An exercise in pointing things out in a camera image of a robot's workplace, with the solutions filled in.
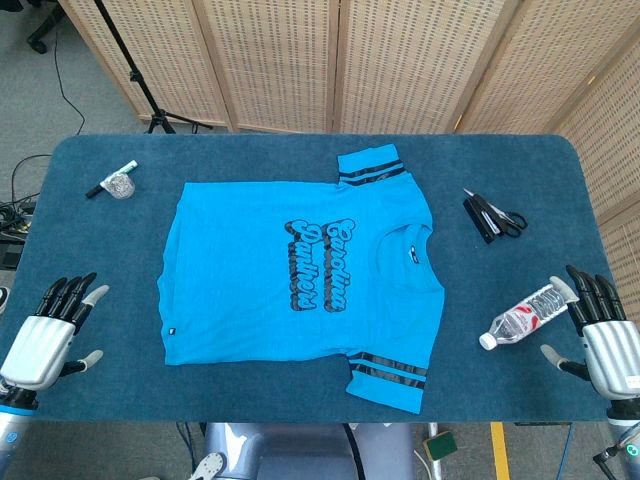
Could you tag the black scissors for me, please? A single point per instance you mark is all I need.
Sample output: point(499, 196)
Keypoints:
point(515, 223)

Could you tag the black floor box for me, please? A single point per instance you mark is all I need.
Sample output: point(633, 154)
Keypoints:
point(7, 257)

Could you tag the black office chair base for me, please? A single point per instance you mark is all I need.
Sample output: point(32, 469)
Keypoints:
point(39, 45)

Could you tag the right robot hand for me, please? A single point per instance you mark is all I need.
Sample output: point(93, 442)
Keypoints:
point(610, 355)

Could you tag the black tripod stand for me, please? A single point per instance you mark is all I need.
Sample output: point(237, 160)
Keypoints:
point(135, 77)

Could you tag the green and yellow pad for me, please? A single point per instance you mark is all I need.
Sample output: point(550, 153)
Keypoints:
point(440, 446)

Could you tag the wicker folding screen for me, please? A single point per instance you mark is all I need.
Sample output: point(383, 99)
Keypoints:
point(275, 60)

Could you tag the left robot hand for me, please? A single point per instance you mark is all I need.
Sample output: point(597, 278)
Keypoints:
point(40, 345)

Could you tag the silver table leg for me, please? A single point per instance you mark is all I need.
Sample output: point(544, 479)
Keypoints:
point(437, 471)

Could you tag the white perforated plate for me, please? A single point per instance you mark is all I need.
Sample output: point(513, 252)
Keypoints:
point(207, 467)

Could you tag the black stapler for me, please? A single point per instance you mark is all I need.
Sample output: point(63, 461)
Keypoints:
point(480, 220)

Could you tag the black marker white cap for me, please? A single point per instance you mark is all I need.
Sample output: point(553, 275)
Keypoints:
point(92, 191)

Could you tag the blue printed t-shirt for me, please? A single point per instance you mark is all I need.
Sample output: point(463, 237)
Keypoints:
point(240, 260)

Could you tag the white shoe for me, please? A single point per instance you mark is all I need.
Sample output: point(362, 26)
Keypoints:
point(3, 300)

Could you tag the yellow floor tape strip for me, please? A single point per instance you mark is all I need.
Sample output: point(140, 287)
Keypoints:
point(500, 450)

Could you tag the blue-grey robot torso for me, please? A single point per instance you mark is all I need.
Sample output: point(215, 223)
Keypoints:
point(300, 455)

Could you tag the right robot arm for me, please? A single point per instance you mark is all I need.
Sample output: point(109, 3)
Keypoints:
point(627, 440)

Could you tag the dark blue table carpet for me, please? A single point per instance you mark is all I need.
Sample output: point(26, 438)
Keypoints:
point(250, 160)

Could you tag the clear plastic water bottle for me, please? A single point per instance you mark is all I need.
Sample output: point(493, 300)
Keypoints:
point(515, 322)

